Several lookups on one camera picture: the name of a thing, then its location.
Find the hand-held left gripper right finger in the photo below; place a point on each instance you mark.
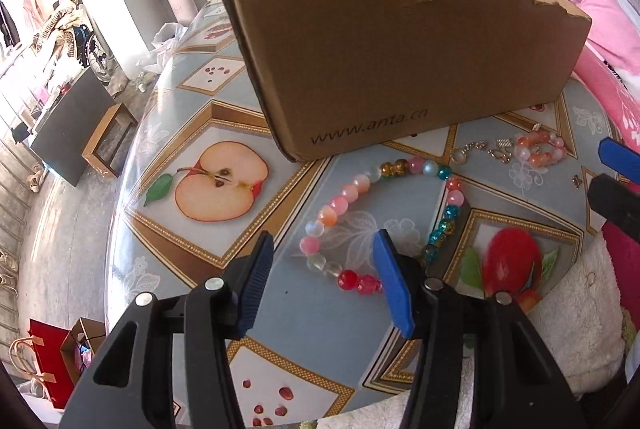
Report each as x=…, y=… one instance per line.
x=395, y=289

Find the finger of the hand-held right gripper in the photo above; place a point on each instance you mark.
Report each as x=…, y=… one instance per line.
x=620, y=159
x=615, y=204

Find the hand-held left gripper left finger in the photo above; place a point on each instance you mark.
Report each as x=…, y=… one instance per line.
x=255, y=279

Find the brown cardboard box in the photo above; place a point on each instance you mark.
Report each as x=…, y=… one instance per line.
x=375, y=59

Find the small metal earring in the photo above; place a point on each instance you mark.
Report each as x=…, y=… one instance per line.
x=576, y=180

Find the white fluffy towel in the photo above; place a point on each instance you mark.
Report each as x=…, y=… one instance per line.
x=585, y=309

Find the small silver clip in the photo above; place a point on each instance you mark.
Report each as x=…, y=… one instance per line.
x=502, y=142

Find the brown paper bag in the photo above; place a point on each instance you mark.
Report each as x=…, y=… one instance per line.
x=92, y=326

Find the red gift bag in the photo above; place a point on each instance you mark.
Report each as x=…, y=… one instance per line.
x=45, y=354

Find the dark grey cabinet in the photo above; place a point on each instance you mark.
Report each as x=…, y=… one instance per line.
x=70, y=124

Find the white plastic bag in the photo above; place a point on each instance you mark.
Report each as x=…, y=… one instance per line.
x=160, y=49

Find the metal railing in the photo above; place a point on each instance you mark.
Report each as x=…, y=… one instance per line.
x=12, y=209

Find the wheelchair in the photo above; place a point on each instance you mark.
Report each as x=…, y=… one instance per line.
x=92, y=54

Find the pile of clothes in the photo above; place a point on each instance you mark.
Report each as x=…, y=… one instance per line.
x=60, y=24

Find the pink hanging garment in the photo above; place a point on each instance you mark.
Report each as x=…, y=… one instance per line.
x=32, y=4

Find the dark hanging jacket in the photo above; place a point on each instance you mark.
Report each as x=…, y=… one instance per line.
x=7, y=21

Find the wooden frame stool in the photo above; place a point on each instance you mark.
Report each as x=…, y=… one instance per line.
x=92, y=149

